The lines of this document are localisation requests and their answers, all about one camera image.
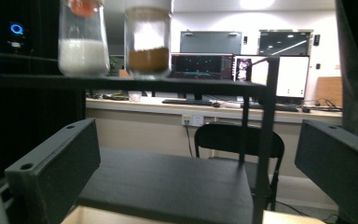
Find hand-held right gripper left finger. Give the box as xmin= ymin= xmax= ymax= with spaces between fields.
xmin=4 ymin=118 xmax=102 ymax=224

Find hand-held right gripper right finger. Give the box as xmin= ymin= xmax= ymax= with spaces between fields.
xmin=294 ymin=119 xmax=358 ymax=224

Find glass jar with white granules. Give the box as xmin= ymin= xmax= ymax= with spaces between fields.
xmin=57 ymin=0 xmax=112 ymax=77

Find black two-tier shelf rack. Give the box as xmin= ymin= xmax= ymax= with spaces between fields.
xmin=0 ymin=50 xmax=282 ymax=224

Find glass jar with brown granules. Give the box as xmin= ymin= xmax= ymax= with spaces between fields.
xmin=123 ymin=0 xmax=173 ymax=79

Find wooden board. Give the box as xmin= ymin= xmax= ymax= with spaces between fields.
xmin=314 ymin=76 xmax=343 ymax=108

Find black keyboard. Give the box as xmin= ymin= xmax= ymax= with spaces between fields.
xmin=161 ymin=98 xmax=214 ymax=107
xmin=241 ymin=102 xmax=300 ymax=113

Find small clear container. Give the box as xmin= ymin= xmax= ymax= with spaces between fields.
xmin=128 ymin=91 xmax=143 ymax=104

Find monitor with white screen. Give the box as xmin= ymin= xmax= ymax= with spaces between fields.
xmin=233 ymin=54 xmax=311 ymax=101

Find dark grey curtain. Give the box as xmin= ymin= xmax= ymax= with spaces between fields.
xmin=335 ymin=0 xmax=358 ymax=145

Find long beige desk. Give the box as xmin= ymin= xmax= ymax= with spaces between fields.
xmin=85 ymin=95 xmax=343 ymax=124

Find black folding chair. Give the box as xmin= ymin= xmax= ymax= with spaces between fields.
xmin=194 ymin=122 xmax=285 ymax=213

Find monitor with dark screen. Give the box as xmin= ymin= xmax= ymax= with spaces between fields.
xmin=170 ymin=52 xmax=235 ymax=80

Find black floor cables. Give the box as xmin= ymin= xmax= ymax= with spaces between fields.
xmin=275 ymin=200 xmax=339 ymax=220

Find black power cable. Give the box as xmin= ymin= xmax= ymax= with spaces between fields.
xmin=184 ymin=124 xmax=195 ymax=159

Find camera with blue ring light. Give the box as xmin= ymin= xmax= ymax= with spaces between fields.
xmin=7 ymin=21 xmax=26 ymax=49

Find dark glass wall panel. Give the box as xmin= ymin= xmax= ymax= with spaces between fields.
xmin=258 ymin=29 xmax=314 ymax=57

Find white wall outlet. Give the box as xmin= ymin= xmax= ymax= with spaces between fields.
xmin=181 ymin=114 xmax=205 ymax=128

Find grey wall board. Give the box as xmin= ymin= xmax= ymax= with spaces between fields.
xmin=179 ymin=30 xmax=243 ymax=55

